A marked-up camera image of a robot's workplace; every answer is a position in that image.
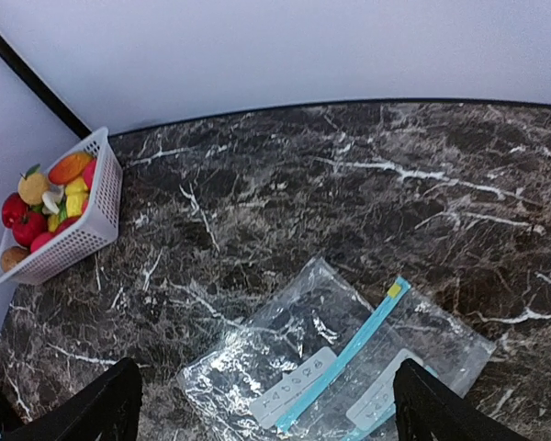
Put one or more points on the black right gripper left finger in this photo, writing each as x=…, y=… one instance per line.
x=106, y=409

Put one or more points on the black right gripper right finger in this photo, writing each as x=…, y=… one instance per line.
x=427, y=410

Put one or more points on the clear zip bag blue zipper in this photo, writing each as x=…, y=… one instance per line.
x=280, y=374

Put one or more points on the yellow orange toy peach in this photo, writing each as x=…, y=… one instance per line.
x=32, y=185

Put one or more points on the red toy bell pepper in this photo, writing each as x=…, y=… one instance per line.
x=28, y=227

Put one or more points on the yellow zipper slider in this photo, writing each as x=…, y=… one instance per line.
x=394, y=290

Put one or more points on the brown toy potato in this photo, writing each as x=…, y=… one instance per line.
x=13, y=256

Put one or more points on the pink red toy fruit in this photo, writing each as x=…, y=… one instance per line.
x=41, y=240

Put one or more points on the white plastic mesh basket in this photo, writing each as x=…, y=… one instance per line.
x=95, y=229

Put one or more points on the red toy tomato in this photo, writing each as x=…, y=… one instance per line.
x=13, y=208

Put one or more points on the white toy mushroom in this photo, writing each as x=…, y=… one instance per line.
x=52, y=199

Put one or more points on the yellow toy lemon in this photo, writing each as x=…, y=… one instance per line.
x=77, y=194

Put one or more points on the orange toy mango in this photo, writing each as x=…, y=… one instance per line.
x=69, y=168

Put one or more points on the black frame post left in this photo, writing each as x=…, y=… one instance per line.
x=41, y=90

